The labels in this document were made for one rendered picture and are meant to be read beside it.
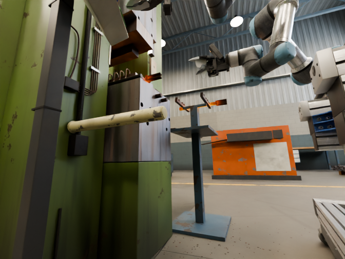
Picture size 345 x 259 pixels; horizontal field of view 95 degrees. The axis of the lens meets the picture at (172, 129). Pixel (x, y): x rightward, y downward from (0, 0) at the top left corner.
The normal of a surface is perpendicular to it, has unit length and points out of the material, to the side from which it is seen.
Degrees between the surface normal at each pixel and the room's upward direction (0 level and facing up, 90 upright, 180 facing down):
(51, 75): 90
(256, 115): 90
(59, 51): 90
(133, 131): 90
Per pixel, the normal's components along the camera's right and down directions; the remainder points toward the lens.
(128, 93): -0.40, -0.17
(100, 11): 0.52, 0.84
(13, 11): 0.91, -0.10
